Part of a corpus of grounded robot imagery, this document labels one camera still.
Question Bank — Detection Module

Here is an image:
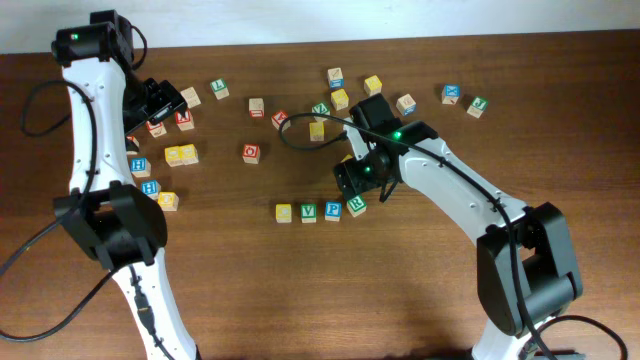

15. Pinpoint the green R block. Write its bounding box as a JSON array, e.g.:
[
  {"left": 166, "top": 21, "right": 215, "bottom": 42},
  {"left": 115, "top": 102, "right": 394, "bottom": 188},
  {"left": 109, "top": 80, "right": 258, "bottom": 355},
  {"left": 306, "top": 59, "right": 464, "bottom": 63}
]
[{"left": 347, "top": 195, "right": 367, "bottom": 217}]

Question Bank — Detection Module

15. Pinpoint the blue P block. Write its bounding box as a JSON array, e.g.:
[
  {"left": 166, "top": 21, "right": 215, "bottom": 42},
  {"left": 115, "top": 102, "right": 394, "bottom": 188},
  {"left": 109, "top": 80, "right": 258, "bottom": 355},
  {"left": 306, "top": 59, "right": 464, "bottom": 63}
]
[{"left": 324, "top": 201, "right": 342, "bottom": 222}]

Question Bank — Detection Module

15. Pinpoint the green V block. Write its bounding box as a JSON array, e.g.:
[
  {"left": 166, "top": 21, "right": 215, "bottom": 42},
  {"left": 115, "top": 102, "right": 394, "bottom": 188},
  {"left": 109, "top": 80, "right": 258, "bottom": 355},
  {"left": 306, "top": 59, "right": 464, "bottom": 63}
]
[{"left": 301, "top": 204, "right": 317, "bottom": 223}]

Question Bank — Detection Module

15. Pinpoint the yellow C block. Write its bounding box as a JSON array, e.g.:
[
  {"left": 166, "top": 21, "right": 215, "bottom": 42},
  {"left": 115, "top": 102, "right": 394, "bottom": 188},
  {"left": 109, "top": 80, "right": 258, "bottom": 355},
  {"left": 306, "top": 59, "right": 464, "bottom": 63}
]
[{"left": 275, "top": 204, "right": 293, "bottom": 224}]

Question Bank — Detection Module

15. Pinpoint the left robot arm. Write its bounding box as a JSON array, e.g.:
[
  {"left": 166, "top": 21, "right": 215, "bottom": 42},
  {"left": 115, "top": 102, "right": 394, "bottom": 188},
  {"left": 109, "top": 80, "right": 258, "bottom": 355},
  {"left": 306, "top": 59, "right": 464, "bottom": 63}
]
[{"left": 52, "top": 10, "right": 200, "bottom": 359}]

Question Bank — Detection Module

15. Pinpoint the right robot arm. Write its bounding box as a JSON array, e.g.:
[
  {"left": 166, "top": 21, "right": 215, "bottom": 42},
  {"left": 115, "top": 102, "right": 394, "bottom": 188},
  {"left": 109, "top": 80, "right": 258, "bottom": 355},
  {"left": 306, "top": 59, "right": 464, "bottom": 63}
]
[{"left": 334, "top": 94, "right": 583, "bottom": 359}]

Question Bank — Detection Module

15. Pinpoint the red 6 block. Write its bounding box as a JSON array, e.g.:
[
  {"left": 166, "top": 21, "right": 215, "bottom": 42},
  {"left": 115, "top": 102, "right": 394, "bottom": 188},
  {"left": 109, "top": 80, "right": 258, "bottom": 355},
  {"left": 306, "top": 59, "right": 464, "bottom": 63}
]
[{"left": 146, "top": 121, "right": 167, "bottom": 138}]

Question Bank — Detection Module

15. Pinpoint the red A block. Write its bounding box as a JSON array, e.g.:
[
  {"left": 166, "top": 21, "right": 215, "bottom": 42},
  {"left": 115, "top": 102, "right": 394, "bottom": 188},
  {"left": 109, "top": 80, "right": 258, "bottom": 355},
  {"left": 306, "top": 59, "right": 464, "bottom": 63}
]
[{"left": 175, "top": 110, "right": 195, "bottom": 131}]

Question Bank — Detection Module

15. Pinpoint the plain wooden block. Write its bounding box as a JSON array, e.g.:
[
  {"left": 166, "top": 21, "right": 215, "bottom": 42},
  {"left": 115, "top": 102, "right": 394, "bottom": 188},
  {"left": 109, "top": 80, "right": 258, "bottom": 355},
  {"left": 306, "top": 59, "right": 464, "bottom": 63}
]
[{"left": 180, "top": 87, "right": 201, "bottom": 108}]

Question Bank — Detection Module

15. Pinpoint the red M block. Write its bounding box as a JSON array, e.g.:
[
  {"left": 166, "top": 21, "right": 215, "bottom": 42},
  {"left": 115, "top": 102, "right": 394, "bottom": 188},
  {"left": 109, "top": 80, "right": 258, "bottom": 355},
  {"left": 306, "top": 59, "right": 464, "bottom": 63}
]
[{"left": 125, "top": 136, "right": 140, "bottom": 155}]

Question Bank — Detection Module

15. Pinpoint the yellow block left pair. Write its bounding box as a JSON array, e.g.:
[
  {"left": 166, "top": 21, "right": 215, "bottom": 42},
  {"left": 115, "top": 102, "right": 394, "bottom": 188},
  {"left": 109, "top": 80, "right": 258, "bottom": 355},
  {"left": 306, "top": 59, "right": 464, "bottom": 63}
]
[{"left": 164, "top": 146, "right": 184, "bottom": 167}]

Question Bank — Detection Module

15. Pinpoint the yellow block pair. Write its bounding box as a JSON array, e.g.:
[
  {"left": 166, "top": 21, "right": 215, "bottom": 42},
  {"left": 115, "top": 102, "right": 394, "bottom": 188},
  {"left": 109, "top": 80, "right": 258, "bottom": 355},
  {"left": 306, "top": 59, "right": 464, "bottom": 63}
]
[
  {"left": 180, "top": 144, "right": 199, "bottom": 165},
  {"left": 164, "top": 146, "right": 184, "bottom": 167}
]

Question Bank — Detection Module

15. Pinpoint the blue H block upper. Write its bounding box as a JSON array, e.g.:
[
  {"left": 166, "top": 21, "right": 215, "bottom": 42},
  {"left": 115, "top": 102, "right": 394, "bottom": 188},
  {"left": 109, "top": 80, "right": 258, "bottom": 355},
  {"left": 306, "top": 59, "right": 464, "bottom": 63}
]
[{"left": 130, "top": 158, "right": 151, "bottom": 178}]

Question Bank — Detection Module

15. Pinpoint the blue h block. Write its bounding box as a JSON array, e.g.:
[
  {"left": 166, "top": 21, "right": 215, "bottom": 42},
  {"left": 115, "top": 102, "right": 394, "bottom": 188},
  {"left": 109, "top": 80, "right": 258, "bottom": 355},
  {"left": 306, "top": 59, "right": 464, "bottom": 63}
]
[
  {"left": 130, "top": 158, "right": 151, "bottom": 178},
  {"left": 140, "top": 180, "right": 161, "bottom": 200}
]

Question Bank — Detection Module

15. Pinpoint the blue D block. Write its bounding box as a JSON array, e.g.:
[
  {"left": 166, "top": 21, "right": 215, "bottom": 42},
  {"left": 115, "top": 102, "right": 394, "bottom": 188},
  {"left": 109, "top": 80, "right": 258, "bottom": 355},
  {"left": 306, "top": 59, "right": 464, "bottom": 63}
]
[{"left": 396, "top": 94, "right": 417, "bottom": 116}]

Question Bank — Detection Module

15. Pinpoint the yellow block right pair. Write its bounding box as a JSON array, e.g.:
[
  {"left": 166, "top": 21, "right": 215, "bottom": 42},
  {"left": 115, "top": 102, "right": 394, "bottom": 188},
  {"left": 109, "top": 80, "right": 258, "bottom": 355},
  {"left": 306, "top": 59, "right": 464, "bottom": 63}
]
[{"left": 180, "top": 144, "right": 199, "bottom": 165}]

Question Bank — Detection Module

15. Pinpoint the yellow block with bug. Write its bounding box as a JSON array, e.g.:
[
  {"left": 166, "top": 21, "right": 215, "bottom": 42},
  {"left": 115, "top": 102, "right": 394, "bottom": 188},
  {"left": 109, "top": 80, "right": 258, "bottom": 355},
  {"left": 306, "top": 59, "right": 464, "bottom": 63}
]
[{"left": 309, "top": 121, "right": 325, "bottom": 142}]

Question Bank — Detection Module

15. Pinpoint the green L block far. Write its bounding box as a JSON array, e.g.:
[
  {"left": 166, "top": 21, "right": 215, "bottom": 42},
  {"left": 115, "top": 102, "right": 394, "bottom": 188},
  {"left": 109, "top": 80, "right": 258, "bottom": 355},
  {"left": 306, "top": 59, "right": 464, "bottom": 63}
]
[{"left": 210, "top": 78, "right": 230, "bottom": 100}]

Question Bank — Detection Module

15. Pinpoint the yellow block behind P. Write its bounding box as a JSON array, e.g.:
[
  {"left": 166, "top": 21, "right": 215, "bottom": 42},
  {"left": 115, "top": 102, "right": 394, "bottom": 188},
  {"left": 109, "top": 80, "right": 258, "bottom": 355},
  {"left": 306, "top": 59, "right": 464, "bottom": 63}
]
[{"left": 331, "top": 89, "right": 349, "bottom": 111}]

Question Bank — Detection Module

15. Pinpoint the green Z block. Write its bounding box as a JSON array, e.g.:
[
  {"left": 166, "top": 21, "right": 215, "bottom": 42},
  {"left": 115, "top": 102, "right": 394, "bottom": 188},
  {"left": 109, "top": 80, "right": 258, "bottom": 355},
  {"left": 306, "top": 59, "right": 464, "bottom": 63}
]
[{"left": 311, "top": 102, "right": 330, "bottom": 122}]

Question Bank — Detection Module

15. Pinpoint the yellow top block far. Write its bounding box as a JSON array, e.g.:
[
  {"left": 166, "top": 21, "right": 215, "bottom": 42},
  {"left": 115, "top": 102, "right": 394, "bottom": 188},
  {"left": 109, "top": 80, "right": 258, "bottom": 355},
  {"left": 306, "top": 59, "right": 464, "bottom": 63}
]
[{"left": 364, "top": 75, "right": 382, "bottom": 96}]

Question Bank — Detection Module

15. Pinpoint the blue H block lower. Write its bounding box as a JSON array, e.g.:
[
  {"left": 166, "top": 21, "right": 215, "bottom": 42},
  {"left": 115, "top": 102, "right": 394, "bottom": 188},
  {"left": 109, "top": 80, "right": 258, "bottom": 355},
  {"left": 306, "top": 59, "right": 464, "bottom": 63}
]
[{"left": 140, "top": 180, "right": 161, "bottom": 200}]

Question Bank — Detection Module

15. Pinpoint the blue side block far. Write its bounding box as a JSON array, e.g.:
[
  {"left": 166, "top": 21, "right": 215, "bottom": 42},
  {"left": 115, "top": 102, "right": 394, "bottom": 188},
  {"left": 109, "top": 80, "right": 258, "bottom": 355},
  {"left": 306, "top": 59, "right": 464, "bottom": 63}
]
[{"left": 327, "top": 67, "right": 344, "bottom": 89}]

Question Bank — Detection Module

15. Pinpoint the yellow block lower left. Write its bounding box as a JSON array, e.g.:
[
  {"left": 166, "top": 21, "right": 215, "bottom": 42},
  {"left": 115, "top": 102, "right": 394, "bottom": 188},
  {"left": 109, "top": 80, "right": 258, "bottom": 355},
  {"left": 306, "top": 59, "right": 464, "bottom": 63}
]
[{"left": 157, "top": 192, "right": 180, "bottom": 212}]

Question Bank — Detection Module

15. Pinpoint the blue X block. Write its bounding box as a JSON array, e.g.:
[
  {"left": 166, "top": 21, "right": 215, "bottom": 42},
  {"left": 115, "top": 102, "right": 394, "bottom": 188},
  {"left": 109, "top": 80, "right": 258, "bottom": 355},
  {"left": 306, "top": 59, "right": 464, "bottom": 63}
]
[{"left": 441, "top": 84, "right": 461, "bottom": 105}]

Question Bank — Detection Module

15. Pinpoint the red block near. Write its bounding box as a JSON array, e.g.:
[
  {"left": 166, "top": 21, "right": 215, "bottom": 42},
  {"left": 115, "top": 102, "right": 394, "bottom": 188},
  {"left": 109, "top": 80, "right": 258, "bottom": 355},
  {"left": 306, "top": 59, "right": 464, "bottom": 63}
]
[{"left": 271, "top": 110, "right": 291, "bottom": 131}]

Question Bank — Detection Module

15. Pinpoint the red side block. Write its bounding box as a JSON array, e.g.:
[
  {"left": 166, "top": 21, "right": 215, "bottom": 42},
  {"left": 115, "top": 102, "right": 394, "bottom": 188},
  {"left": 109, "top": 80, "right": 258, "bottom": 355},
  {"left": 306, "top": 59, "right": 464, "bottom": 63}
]
[{"left": 248, "top": 98, "right": 265, "bottom": 118}]

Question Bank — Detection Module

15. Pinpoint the green J block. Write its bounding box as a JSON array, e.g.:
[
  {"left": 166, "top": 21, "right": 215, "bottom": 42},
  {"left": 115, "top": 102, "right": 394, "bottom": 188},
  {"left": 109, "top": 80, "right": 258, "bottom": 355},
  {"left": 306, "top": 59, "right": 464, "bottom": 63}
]
[{"left": 467, "top": 96, "right": 489, "bottom": 118}]

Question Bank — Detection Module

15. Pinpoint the red O block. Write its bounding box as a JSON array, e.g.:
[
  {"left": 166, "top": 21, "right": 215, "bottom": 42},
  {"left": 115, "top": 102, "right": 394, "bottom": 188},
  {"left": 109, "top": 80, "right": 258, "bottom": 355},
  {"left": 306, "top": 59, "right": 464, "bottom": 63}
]
[{"left": 242, "top": 144, "right": 261, "bottom": 165}]

